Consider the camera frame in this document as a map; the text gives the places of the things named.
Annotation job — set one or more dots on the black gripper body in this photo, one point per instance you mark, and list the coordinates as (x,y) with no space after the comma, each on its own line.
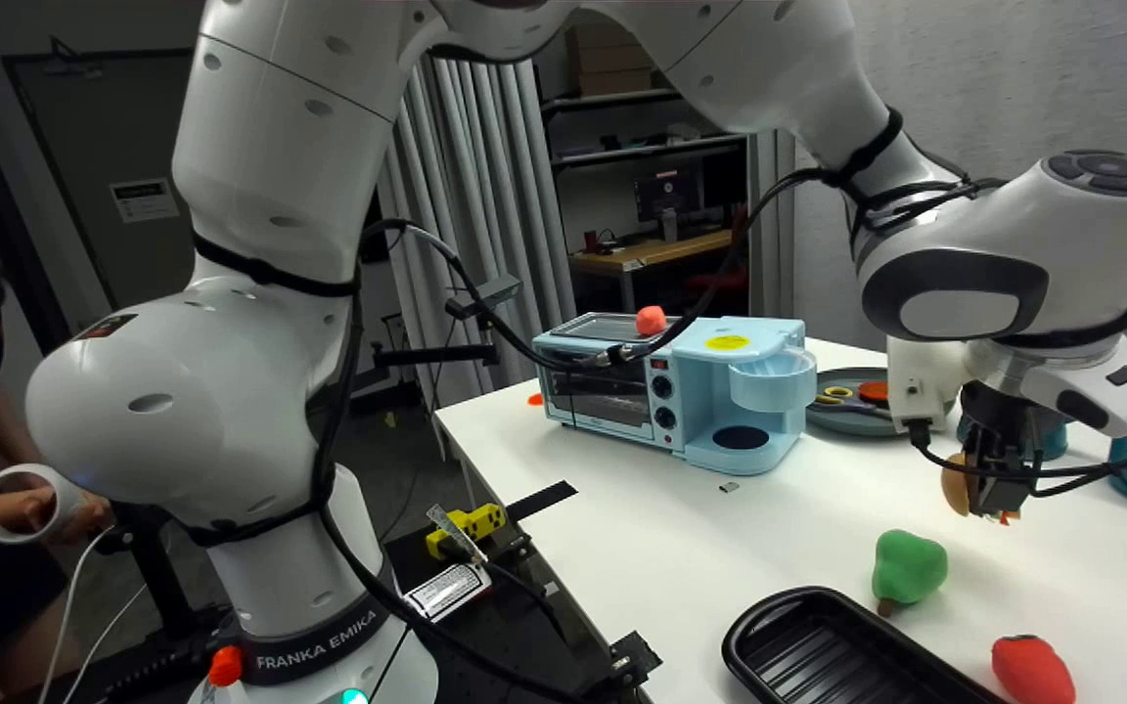
(998,420)

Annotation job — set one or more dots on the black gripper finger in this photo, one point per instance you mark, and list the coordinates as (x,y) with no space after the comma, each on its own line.
(985,488)
(1016,488)

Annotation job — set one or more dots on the sandwich burger plush toy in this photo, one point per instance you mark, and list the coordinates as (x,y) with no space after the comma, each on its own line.
(952,489)

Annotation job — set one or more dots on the green pear plush toy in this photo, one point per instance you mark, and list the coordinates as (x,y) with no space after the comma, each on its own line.
(910,570)

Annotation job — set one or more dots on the red strawberry plush toy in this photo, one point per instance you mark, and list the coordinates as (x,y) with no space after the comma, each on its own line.
(652,324)
(1032,666)

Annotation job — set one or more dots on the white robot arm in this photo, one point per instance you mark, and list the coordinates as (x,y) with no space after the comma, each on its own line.
(262,159)

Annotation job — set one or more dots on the red round toy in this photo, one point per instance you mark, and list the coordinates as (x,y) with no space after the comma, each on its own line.
(875,388)

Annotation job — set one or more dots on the black plastic tray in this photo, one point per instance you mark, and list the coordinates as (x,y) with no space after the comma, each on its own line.
(839,650)

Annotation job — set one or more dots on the light blue toy oven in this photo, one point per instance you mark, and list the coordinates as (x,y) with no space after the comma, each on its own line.
(682,386)

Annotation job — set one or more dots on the person hand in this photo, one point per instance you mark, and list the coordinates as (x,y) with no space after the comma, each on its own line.
(60,510)

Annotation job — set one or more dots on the dark grey plate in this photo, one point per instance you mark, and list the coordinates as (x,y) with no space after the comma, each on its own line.
(843,411)

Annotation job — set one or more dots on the wooden table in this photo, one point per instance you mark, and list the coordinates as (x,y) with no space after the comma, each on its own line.
(648,253)

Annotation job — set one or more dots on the dark storage shelf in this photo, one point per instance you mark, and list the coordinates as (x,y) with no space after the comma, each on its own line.
(643,141)

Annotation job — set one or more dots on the black mounting platform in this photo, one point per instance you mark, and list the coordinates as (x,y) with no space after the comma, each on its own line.
(511,638)

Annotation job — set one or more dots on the yellow clamp block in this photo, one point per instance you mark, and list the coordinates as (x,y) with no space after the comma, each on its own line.
(466,527)

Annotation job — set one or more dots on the grey pleated curtain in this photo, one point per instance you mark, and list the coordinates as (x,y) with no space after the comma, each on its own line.
(497,219)

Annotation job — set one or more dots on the silver metal plate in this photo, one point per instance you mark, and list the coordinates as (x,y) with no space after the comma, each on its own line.
(447,588)

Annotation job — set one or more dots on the white bottle orange cap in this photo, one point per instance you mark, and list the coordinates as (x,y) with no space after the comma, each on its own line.
(227,669)

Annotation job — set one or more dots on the white door sign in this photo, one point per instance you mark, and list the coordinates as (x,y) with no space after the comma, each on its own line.
(141,201)

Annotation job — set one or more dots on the grey door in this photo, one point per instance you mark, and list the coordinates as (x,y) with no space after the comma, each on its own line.
(117,141)

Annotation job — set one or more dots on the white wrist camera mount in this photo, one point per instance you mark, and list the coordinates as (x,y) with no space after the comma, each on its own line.
(927,378)

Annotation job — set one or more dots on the black camera on stand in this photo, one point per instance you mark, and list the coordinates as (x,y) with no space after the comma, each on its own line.
(477,304)

